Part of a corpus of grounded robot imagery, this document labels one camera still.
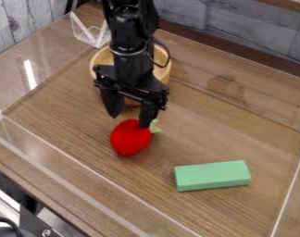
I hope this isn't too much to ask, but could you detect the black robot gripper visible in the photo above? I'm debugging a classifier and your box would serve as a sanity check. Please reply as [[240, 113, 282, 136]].
[[91, 45, 169, 129]]

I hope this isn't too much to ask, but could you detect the red plush strawberry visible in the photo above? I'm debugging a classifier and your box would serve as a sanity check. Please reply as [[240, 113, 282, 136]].
[[110, 118, 161, 156]]

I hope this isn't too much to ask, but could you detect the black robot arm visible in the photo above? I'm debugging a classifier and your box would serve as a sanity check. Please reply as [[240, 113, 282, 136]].
[[93, 0, 172, 129]]

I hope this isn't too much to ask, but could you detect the wooden bowl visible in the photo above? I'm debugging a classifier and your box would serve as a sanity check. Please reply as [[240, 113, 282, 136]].
[[90, 44, 172, 110]]

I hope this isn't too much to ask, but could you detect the clear acrylic triangular stand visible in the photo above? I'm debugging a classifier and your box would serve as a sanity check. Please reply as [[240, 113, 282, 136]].
[[70, 12, 111, 49]]

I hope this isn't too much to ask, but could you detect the green foam block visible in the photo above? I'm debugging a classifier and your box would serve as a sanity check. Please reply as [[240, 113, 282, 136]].
[[176, 160, 252, 192]]

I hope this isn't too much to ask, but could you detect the clear acrylic tray wall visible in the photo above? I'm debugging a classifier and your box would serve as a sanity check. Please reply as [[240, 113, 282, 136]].
[[0, 114, 201, 237]]

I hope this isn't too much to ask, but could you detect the black metal bracket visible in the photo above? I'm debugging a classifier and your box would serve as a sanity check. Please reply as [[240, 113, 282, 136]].
[[19, 206, 63, 237]]

